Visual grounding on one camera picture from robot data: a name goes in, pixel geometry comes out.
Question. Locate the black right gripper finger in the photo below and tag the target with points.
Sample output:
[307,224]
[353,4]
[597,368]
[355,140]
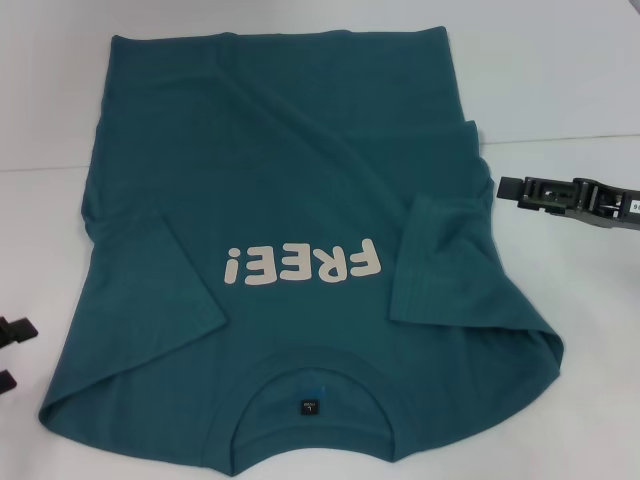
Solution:
[535,192]

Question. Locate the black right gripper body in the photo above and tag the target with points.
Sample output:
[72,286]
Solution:
[607,202]

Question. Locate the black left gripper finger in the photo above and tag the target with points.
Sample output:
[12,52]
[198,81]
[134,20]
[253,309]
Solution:
[20,330]
[7,382]

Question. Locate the teal t-shirt with FREE print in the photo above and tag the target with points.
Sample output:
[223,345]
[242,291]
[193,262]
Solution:
[300,175]

